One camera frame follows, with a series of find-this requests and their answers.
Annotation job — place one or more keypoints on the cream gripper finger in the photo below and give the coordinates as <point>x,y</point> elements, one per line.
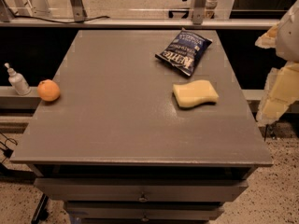
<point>280,91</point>
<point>268,39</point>

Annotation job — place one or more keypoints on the yellow sponge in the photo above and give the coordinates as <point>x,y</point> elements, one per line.
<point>195,93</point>

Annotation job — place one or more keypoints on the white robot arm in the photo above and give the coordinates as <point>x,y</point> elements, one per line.
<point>287,40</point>

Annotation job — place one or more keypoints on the blue chip bag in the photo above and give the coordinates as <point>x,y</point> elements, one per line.
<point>185,51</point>

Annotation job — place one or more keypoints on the grey drawer cabinet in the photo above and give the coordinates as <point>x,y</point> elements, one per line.
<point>117,118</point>

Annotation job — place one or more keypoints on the orange fruit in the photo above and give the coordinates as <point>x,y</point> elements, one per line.
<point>48,90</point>

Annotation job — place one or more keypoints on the drawer with knob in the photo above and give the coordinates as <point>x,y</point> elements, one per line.
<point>143,211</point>
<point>141,190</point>

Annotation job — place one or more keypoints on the white pump bottle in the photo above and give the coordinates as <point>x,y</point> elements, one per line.
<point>17,81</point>

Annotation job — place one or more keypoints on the top drawer with knob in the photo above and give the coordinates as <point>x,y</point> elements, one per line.
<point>141,190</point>

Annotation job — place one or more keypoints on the metal frame post right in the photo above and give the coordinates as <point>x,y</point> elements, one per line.
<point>198,11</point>

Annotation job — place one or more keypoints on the metal frame post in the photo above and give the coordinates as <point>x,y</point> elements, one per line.
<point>198,11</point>
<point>79,12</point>

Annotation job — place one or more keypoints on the metal frame post left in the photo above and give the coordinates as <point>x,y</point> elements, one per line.
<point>79,12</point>

